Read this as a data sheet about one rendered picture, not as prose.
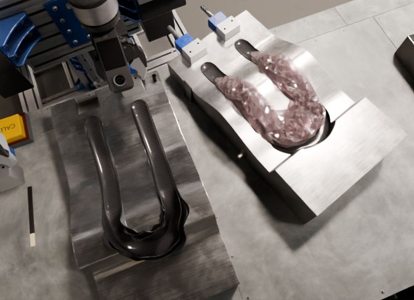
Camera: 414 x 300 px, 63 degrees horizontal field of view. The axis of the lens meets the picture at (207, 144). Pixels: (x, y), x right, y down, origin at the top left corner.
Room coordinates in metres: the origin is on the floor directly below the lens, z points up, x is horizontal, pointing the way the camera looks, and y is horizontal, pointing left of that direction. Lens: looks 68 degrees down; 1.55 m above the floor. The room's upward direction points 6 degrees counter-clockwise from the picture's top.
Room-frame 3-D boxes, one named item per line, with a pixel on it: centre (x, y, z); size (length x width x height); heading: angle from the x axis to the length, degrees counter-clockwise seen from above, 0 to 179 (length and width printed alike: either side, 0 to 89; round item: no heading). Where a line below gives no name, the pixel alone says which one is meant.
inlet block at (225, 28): (0.63, -0.06, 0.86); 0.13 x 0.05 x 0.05; 32
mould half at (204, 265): (0.20, 0.16, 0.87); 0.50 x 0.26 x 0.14; 15
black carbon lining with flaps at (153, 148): (0.21, 0.15, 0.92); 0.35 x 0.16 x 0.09; 15
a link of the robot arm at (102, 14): (0.45, 0.17, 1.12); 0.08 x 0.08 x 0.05
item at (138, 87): (0.47, 0.17, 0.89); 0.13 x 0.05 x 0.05; 15
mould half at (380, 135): (0.37, -0.17, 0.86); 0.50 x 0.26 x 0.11; 32
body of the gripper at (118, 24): (0.46, 0.16, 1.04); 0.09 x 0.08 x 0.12; 15
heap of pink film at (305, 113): (0.37, -0.16, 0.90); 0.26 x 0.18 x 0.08; 32
